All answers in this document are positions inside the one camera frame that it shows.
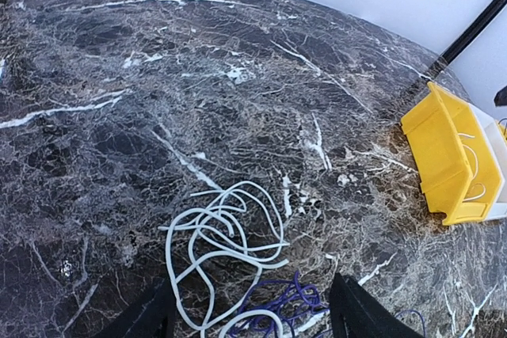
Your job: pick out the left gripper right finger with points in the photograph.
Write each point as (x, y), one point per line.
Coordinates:
(355, 313)

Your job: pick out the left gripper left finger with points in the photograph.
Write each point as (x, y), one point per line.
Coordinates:
(153, 314)

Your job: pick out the yellow bin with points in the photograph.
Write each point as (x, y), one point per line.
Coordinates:
(458, 174)

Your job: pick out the white translucent bin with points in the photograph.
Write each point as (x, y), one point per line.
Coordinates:
(496, 142)

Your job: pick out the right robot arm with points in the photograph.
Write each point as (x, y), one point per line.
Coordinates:
(500, 99)

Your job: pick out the right black frame post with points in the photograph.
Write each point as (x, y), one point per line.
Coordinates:
(463, 41)

